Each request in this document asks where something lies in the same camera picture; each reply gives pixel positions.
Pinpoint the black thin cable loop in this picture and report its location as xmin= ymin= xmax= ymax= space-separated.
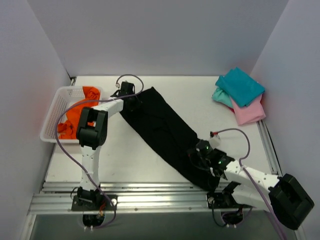
xmin=188 ymin=152 xmax=213 ymax=173

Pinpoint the pink folded t shirt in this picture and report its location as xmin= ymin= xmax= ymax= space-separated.
xmin=230 ymin=94 xmax=266 ymax=126

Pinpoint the mint green folded t shirt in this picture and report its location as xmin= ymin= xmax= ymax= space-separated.
xmin=211 ymin=87 xmax=233 ymax=109

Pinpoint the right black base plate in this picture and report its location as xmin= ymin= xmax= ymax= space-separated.
xmin=206 ymin=192 xmax=251 ymax=209

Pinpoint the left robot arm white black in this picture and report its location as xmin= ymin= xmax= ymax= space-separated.
xmin=76 ymin=81 xmax=141 ymax=210

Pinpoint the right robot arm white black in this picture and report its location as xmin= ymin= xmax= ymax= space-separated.
xmin=187 ymin=140 xmax=315 ymax=230

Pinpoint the black t shirt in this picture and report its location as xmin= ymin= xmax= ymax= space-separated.
xmin=120 ymin=87 xmax=220 ymax=192

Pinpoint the orange t shirt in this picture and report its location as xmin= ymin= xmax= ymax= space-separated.
xmin=57 ymin=86 xmax=101 ymax=140

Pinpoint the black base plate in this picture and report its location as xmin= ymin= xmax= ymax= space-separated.
xmin=206 ymin=192 xmax=251 ymax=209
xmin=71 ymin=193 xmax=118 ymax=212

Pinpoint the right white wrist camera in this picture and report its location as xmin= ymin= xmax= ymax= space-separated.
xmin=208 ymin=131 xmax=221 ymax=149

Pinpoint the white plastic basket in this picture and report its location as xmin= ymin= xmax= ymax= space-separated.
xmin=40 ymin=86 xmax=85 ymax=143

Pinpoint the aluminium rail frame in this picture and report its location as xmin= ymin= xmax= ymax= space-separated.
xmin=22 ymin=117 xmax=278 ymax=240

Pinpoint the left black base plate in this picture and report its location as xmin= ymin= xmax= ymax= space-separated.
xmin=71 ymin=193 xmax=118 ymax=212

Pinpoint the teal folded t shirt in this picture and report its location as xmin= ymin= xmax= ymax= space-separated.
xmin=215 ymin=67 xmax=265 ymax=108

